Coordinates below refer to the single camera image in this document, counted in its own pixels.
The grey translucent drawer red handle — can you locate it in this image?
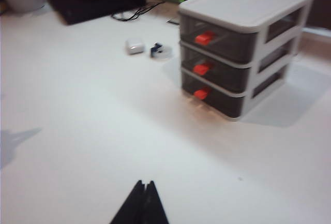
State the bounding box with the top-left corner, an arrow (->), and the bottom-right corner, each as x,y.
182,66 -> 288,118
180,9 -> 303,64
180,37 -> 297,93

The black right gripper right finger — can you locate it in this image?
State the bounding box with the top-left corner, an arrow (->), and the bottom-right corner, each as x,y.
143,179 -> 170,224

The white plastic drawer cabinet frame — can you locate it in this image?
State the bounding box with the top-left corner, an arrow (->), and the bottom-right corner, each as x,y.
178,0 -> 316,123

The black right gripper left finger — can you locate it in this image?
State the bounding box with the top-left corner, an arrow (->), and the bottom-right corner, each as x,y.
110,180 -> 146,224

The black cables bundle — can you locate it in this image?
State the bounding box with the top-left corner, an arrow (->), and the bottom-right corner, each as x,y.
111,0 -> 166,22

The white rounded charger case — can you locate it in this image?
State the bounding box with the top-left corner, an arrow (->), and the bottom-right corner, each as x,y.
125,39 -> 145,55

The small black blue clip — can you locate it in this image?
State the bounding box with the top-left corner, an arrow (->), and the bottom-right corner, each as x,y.
149,42 -> 162,58

